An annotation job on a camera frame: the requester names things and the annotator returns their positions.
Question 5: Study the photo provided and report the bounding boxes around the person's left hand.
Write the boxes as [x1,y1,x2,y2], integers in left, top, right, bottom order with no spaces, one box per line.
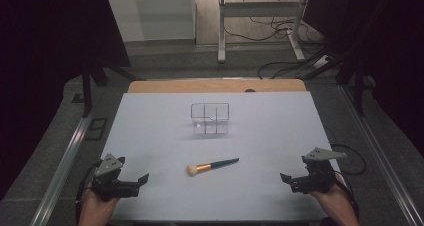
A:
[77,189,120,226]

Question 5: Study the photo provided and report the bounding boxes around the person's right hand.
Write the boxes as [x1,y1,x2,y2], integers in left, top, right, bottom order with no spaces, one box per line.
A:
[309,175,361,226]

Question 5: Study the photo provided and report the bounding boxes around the black power strip cable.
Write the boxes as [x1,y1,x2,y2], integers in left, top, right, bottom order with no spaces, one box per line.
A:
[257,50,331,80]

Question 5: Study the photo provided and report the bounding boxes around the makeup brush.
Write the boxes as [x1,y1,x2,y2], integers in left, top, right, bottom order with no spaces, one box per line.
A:
[186,157,241,178]

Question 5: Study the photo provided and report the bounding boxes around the aluminium floor rail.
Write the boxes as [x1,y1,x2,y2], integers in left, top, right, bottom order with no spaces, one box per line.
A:
[337,84,424,226]
[29,115,93,226]

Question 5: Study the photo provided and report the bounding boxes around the white table mat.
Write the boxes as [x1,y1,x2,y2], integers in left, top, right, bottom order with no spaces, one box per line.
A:
[99,91,344,222]

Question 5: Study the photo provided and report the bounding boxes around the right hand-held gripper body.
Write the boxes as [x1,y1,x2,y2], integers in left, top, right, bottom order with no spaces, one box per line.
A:
[289,147,348,195]

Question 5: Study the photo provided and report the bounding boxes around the white power strip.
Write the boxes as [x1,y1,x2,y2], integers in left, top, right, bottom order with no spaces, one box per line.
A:
[312,54,335,70]

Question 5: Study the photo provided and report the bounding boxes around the wooden table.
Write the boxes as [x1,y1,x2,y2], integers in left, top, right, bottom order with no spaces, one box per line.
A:
[127,78,308,94]

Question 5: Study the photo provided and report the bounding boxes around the black metal stand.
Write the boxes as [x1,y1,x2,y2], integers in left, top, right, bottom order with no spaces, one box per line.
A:
[80,63,146,118]
[301,47,378,118]

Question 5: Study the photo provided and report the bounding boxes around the black tangled floor cables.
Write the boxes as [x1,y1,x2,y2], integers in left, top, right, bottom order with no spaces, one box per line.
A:
[222,0,326,49]

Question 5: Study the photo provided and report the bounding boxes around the white metal desk frame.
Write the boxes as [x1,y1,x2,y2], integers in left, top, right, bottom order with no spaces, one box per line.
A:
[216,0,313,65]

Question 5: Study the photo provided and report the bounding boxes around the clear acrylic organizer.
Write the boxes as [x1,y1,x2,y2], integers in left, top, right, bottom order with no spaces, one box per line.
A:
[190,102,231,136]

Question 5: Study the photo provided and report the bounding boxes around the black curtain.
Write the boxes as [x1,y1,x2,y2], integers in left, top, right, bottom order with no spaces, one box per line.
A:
[302,0,424,158]
[0,0,132,201]

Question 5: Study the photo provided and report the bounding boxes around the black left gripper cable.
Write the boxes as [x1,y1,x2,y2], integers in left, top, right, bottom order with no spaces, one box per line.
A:
[74,161,104,226]

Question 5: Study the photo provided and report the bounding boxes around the black looped floor cable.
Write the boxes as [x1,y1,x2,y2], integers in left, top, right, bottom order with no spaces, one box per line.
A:
[323,125,368,176]

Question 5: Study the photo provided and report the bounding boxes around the white cabinet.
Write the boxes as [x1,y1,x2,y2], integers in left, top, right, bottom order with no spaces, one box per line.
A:
[106,0,198,43]

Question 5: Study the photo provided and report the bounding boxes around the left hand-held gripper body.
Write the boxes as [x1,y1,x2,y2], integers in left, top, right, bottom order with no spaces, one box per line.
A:
[91,153,141,202]

